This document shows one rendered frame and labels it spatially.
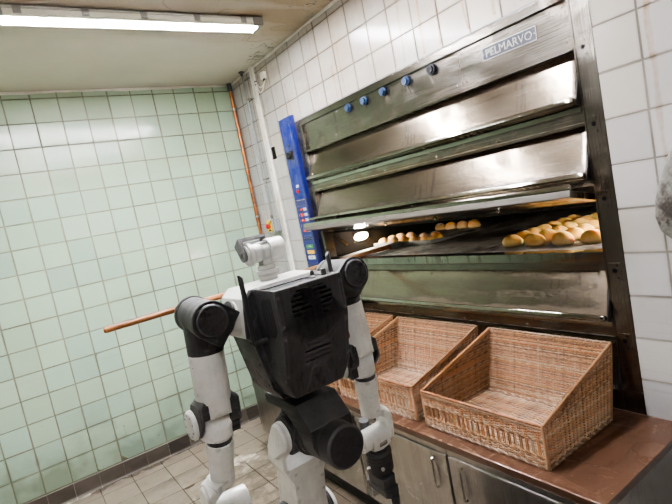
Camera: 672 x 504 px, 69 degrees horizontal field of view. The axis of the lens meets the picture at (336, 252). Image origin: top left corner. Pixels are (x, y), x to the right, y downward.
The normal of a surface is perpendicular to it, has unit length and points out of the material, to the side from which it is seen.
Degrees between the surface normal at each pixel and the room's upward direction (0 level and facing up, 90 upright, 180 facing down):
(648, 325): 90
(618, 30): 90
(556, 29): 90
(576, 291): 70
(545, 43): 90
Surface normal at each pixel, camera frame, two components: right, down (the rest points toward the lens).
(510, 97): -0.82, -0.14
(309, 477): 0.59, 0.14
